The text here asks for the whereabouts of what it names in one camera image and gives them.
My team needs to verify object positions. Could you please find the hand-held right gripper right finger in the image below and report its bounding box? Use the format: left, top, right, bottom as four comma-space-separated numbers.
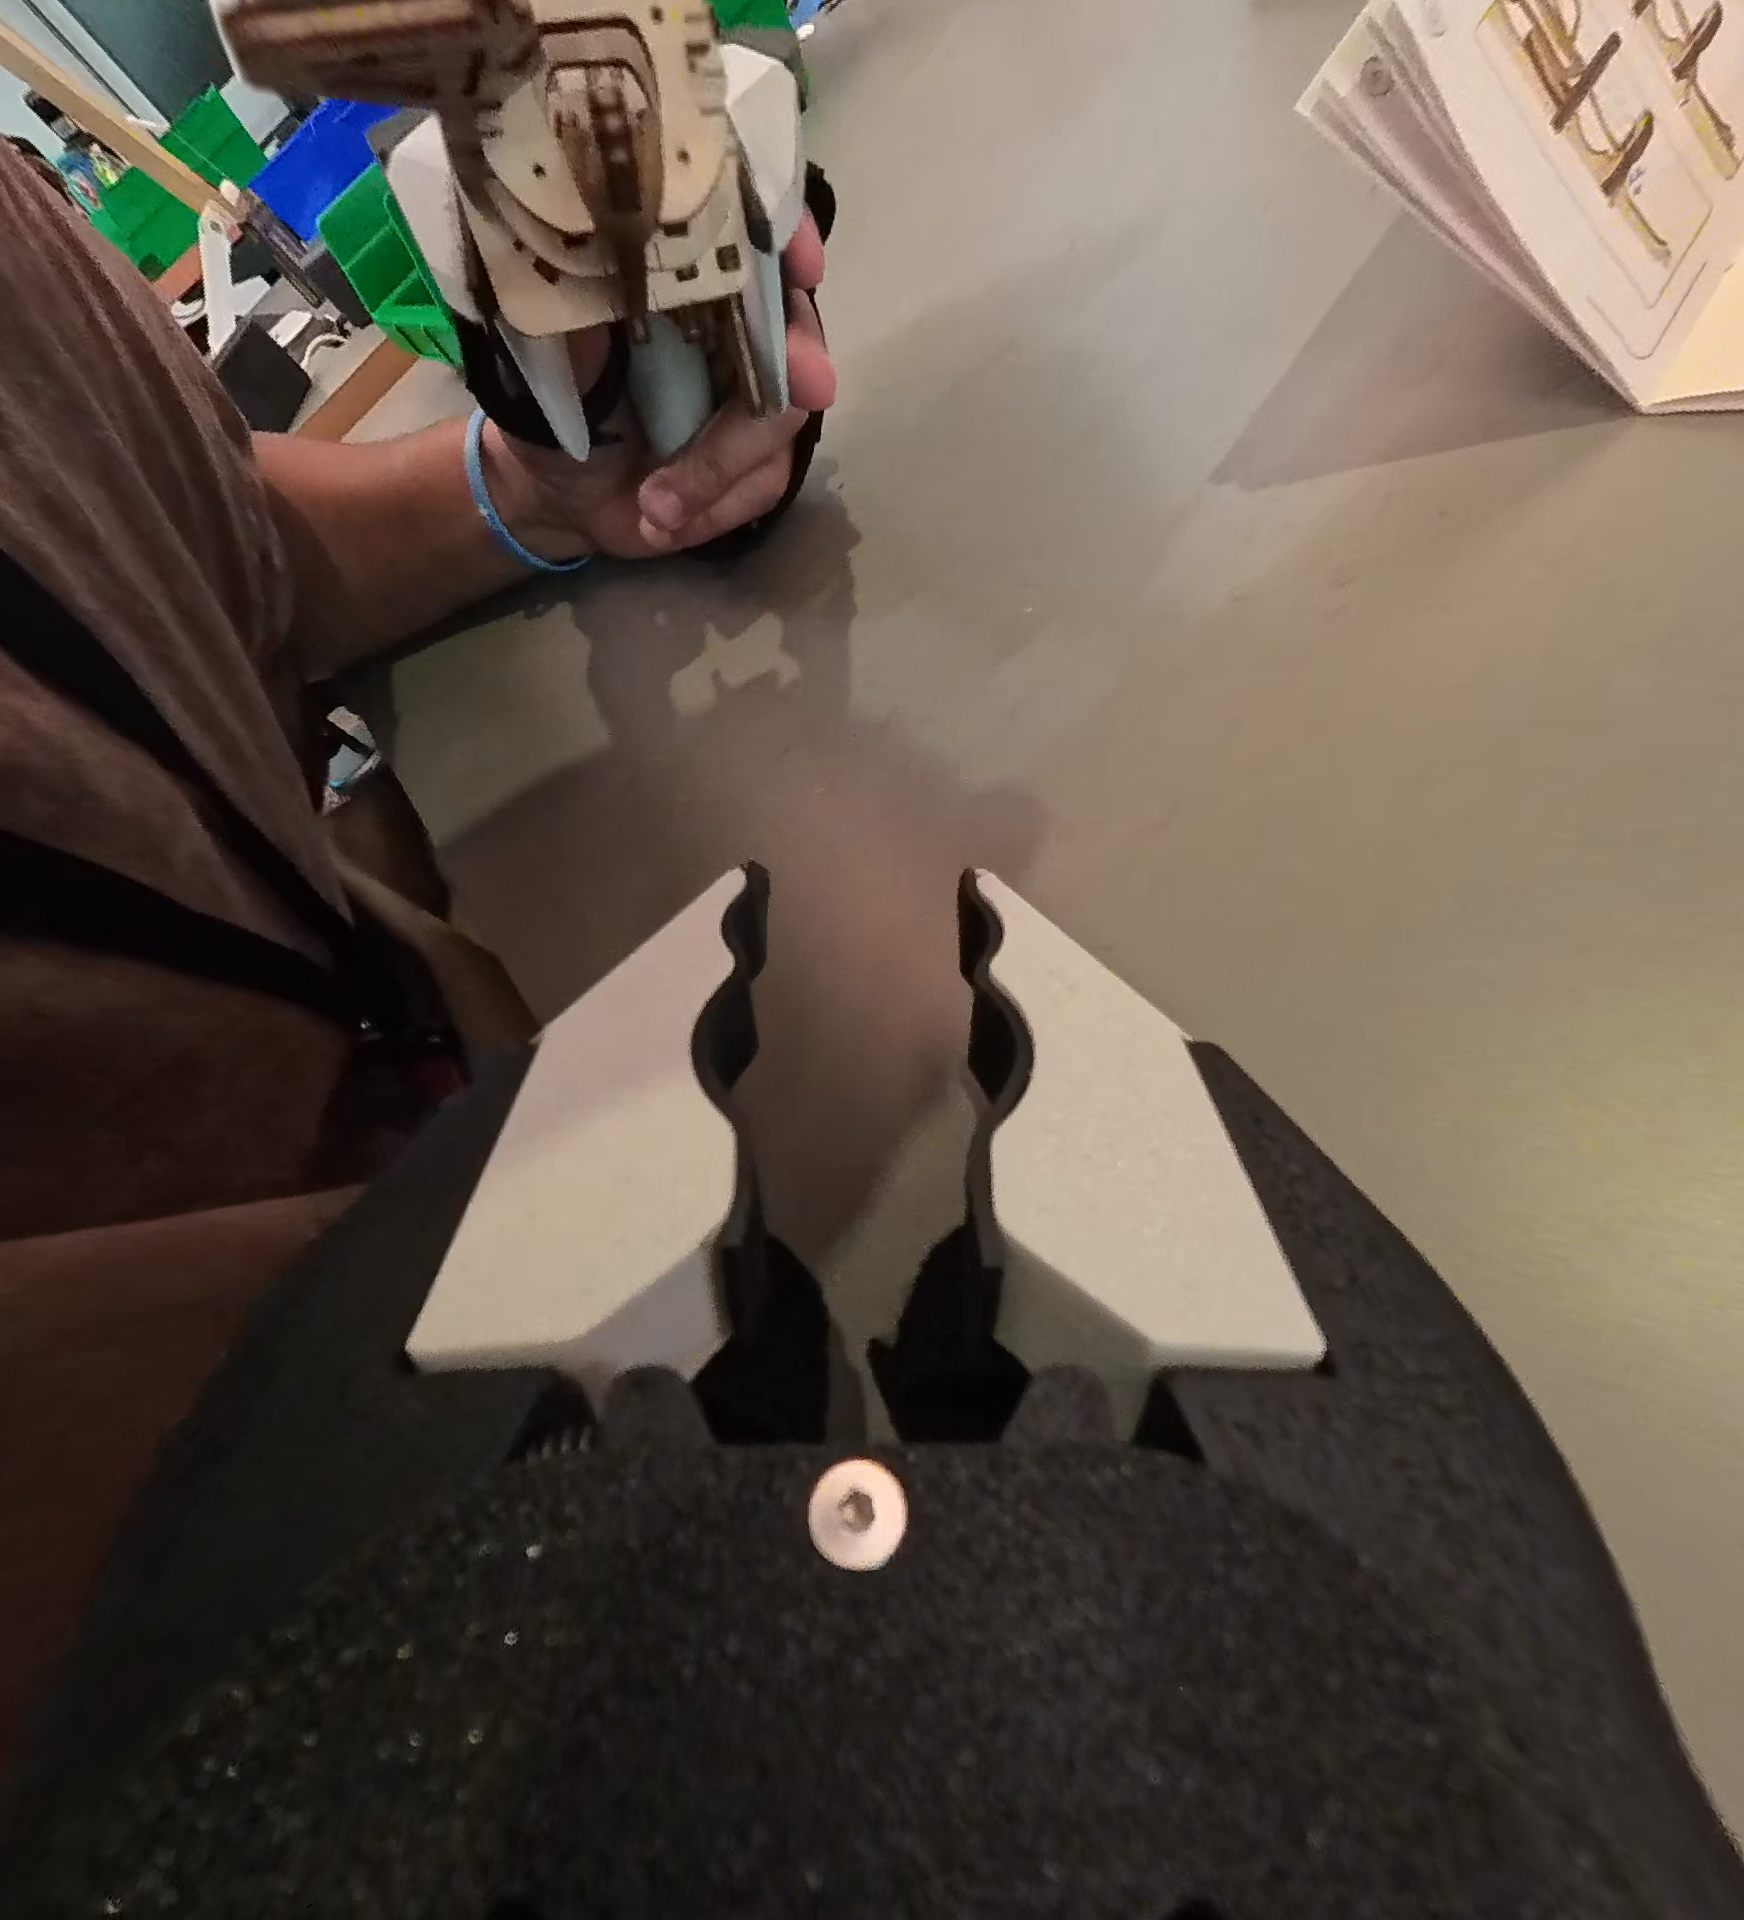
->
868, 866, 1332, 1446

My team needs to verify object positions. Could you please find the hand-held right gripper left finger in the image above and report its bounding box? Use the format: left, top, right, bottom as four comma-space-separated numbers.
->
404, 862, 840, 1447

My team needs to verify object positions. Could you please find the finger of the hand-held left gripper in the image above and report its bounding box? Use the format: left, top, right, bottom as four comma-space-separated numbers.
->
720, 43, 814, 421
386, 118, 599, 462

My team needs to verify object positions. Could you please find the wooden mechanical model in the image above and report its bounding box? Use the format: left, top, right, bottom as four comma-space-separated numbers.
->
209, 0, 758, 334

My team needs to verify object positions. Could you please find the person's left forearm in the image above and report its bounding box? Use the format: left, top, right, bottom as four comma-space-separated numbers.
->
249, 423, 544, 679

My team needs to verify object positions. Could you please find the person's left hand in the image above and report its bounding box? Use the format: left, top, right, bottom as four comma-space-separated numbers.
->
482, 207, 840, 564

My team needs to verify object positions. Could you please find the small blue storage bin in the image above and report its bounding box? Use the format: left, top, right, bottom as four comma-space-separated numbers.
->
245, 94, 404, 246

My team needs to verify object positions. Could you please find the blue wristband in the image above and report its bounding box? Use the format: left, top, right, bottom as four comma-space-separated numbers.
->
462, 402, 592, 577

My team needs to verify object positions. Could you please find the light wooden beam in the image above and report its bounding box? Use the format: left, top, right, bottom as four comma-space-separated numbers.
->
0, 0, 262, 229

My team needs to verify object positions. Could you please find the person's brown clothing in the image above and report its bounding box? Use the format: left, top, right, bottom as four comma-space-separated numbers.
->
0, 61, 539, 1907

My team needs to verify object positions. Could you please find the open instruction booklet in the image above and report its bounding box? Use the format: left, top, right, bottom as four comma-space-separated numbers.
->
1291, 0, 1744, 417

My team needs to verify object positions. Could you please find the black shoulder strap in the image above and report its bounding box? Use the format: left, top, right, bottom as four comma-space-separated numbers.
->
0, 477, 442, 1041

